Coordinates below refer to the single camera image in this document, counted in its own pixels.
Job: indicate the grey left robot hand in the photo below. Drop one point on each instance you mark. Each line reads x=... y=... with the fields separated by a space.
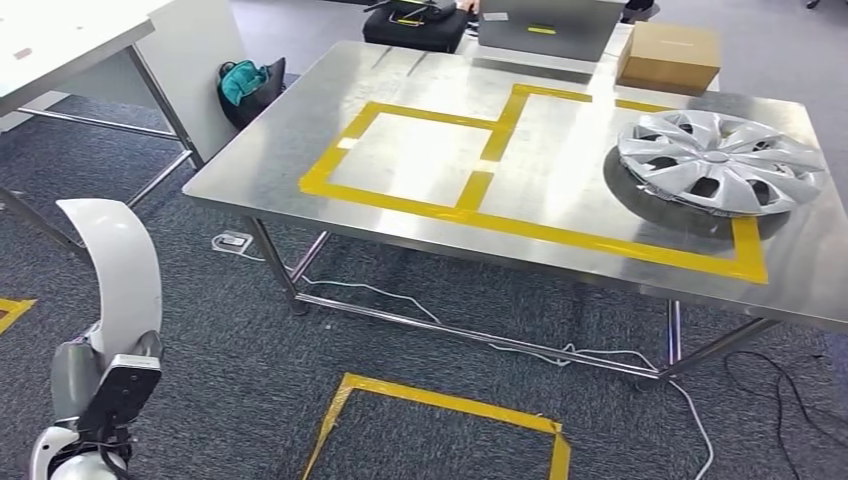
x=73 y=384

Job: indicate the white curved fender part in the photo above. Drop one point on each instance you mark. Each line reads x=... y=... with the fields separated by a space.
x=126 y=278

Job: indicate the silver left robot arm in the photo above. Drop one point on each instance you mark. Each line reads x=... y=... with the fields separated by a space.
x=50 y=457

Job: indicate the stainless steel workbench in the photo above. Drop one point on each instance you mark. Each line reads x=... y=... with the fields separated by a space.
x=424 y=73

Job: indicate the silver floor socket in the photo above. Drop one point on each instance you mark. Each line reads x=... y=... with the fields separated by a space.
x=232 y=242

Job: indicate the small tan tape piece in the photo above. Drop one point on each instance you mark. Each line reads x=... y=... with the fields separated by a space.
x=22 y=53

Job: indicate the white partition panel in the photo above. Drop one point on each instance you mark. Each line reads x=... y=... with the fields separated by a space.
x=192 y=66

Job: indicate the black bag with teal cloth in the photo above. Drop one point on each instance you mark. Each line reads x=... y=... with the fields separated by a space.
x=262 y=99

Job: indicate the black carrying case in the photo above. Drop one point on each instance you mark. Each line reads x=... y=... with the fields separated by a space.
x=411 y=36

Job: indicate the person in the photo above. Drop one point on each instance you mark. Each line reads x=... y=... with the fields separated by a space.
x=468 y=6

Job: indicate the grey laptop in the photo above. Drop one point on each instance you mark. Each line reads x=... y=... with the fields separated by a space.
x=550 y=43

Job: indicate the brown cardboard box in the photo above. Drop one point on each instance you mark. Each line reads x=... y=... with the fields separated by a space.
x=669 y=56

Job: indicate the silver wheel hubcap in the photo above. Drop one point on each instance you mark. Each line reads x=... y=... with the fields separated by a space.
x=719 y=159

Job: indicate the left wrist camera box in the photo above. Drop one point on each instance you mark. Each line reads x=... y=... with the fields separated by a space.
x=122 y=397

